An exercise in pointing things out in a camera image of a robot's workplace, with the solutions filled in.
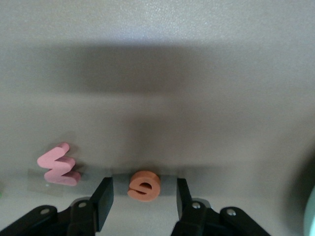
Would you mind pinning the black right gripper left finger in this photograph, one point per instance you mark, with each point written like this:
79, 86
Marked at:
81, 216

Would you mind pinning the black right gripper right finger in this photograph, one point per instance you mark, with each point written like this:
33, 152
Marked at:
197, 218

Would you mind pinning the orange foam letter e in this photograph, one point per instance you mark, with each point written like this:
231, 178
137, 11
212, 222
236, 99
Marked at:
152, 186

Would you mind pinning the pink foam letter w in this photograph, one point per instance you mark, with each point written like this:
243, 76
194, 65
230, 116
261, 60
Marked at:
54, 159

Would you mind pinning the pale green plate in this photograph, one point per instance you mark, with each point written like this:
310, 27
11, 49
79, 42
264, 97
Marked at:
310, 214

